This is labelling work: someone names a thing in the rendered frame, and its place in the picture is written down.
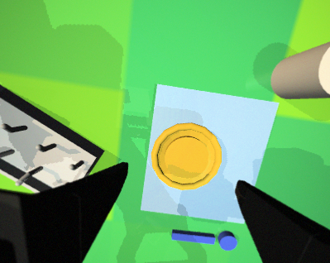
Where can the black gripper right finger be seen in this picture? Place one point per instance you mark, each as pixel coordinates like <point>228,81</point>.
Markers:
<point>281,235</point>

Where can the light blue square mat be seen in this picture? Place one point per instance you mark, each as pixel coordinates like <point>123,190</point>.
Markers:
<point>242,127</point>

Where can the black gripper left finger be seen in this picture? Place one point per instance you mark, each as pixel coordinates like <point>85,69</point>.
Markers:
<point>59,225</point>

